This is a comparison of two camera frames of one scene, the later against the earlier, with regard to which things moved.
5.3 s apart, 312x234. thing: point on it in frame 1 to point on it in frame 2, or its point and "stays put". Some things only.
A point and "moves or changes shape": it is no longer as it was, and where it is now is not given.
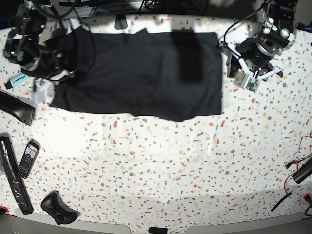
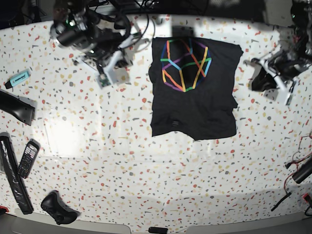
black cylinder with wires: (305, 171) stays put
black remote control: (29, 158) stays put
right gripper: (235, 63) to (284, 65)
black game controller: (54, 205) stays put
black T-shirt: (163, 76) moves or changes shape
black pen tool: (281, 201) stays put
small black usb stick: (158, 230) stays put
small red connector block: (306, 197) stays put
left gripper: (51, 80) to (119, 58)
